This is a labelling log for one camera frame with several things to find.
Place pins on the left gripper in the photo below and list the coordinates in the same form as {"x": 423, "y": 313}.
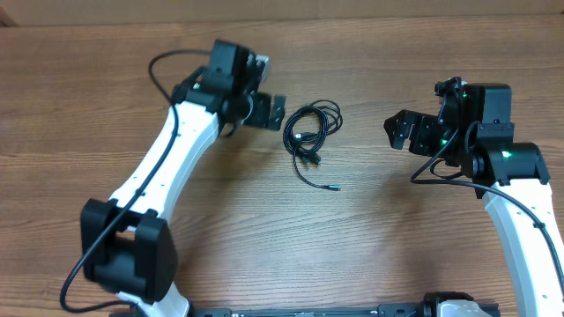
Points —
{"x": 260, "y": 118}

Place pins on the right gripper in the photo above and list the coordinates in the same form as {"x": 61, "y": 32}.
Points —
{"x": 421, "y": 125}

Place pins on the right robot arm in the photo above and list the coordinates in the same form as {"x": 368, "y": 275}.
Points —
{"x": 470, "y": 143}

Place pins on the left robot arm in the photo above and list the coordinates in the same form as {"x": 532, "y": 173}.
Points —
{"x": 127, "y": 243}

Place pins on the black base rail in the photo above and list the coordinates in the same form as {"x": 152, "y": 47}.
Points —
{"x": 383, "y": 310}

